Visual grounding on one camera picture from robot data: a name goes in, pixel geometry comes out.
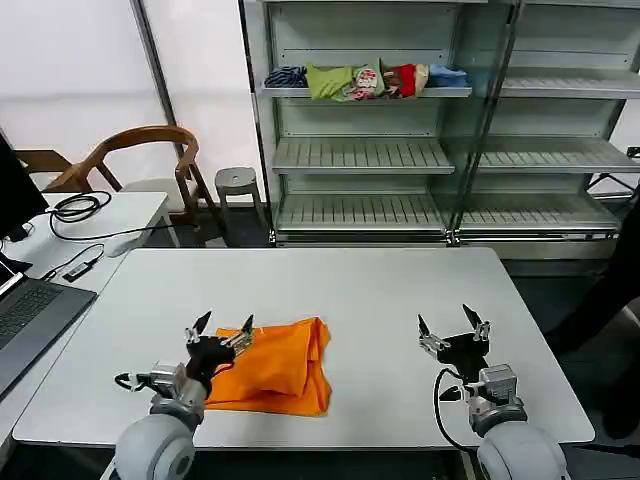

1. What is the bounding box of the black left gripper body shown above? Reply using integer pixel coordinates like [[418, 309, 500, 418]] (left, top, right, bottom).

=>
[[184, 334, 239, 390]]

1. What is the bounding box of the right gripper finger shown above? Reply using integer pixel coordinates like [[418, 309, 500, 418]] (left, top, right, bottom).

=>
[[416, 314, 451, 357], [461, 303, 492, 342]]

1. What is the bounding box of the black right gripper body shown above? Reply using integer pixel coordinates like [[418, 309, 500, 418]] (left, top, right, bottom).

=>
[[437, 331, 494, 384]]

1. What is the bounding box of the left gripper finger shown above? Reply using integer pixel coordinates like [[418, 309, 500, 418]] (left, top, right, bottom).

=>
[[184, 310, 213, 345], [219, 314, 256, 357]]

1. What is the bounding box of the orange cloth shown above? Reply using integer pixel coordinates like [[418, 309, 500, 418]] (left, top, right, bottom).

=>
[[203, 315, 334, 417]]

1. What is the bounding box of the person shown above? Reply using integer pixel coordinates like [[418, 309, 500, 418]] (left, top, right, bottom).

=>
[[544, 194, 640, 441]]

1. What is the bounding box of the white side desk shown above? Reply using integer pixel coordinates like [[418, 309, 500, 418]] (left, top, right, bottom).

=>
[[0, 191, 171, 426]]

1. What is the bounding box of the grey round stool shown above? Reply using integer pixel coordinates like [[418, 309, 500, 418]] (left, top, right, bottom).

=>
[[214, 167, 269, 246]]

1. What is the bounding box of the dark grey laptop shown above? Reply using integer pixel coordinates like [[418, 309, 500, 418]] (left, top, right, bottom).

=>
[[0, 259, 99, 401]]

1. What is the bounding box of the empty grey shelf rack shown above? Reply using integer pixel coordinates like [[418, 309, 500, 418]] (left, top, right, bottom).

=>
[[449, 0, 640, 261]]

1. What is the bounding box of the grey shelf rack with clothes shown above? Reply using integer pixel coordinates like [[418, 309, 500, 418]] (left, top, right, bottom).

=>
[[238, 0, 474, 249]]

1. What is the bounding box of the brown wooden chair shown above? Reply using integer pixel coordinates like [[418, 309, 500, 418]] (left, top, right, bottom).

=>
[[17, 124, 221, 234]]

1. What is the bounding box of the black monitor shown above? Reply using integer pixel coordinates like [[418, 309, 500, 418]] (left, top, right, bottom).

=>
[[0, 129, 49, 241]]

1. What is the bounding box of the black tripod stand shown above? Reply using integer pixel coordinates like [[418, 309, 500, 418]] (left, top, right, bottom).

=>
[[584, 144, 640, 199]]

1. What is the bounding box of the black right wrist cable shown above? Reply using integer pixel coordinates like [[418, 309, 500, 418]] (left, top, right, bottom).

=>
[[432, 367, 481, 454]]

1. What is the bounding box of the black adapter with cable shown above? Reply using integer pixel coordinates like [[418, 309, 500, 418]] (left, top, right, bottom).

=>
[[41, 243, 106, 283]]

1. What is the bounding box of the coiled black cable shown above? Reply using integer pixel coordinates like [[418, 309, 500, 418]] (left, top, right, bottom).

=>
[[47, 190, 176, 241]]

